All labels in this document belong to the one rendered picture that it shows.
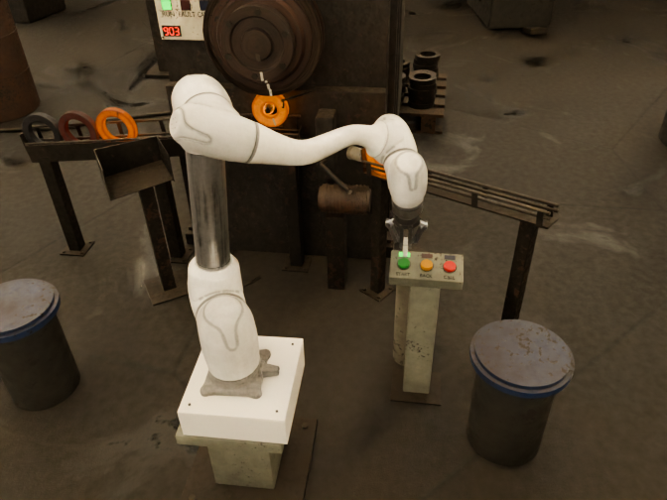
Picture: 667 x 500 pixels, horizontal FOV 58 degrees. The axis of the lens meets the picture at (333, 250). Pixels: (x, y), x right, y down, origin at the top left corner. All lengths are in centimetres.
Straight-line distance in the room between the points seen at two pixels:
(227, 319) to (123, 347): 114
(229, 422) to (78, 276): 162
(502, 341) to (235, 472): 96
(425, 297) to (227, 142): 96
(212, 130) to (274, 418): 82
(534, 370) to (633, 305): 114
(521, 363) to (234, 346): 88
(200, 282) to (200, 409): 36
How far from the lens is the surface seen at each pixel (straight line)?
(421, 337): 218
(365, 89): 261
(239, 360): 171
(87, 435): 247
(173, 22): 273
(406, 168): 159
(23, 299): 243
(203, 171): 160
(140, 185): 260
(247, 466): 206
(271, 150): 143
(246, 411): 178
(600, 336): 280
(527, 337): 206
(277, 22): 236
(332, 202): 254
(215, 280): 177
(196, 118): 137
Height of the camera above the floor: 182
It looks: 36 degrees down
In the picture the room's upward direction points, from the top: 2 degrees counter-clockwise
